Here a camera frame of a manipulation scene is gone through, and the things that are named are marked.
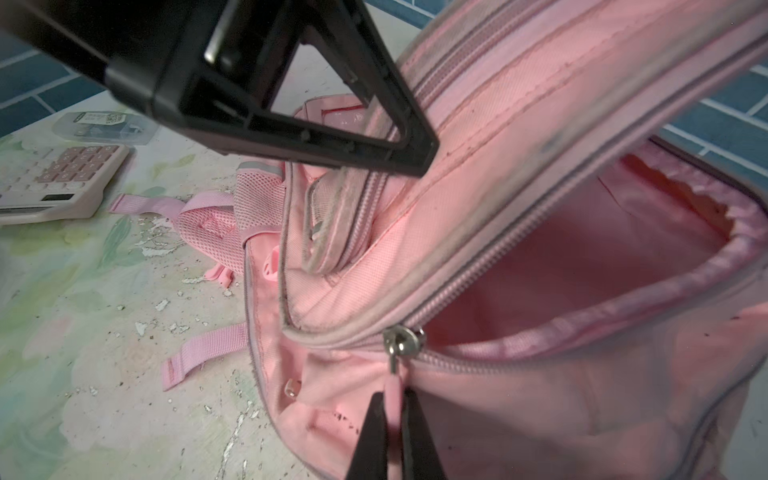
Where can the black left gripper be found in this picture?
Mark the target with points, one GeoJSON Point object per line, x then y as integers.
{"type": "Point", "coordinates": [125, 46]}

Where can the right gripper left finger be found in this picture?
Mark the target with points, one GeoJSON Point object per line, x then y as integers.
{"type": "Point", "coordinates": [370, 457]}

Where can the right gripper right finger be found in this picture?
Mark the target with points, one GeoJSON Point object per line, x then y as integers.
{"type": "Point", "coordinates": [420, 458]}

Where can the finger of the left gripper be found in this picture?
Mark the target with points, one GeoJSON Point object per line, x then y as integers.
{"type": "Point", "coordinates": [231, 60]}

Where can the white pink calculator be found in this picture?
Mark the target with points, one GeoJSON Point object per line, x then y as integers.
{"type": "Point", "coordinates": [57, 183]}

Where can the pink student backpack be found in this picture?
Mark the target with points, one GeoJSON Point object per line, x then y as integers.
{"type": "Point", "coordinates": [570, 296]}

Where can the clear plastic box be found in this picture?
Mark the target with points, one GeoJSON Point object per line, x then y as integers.
{"type": "Point", "coordinates": [105, 127]}

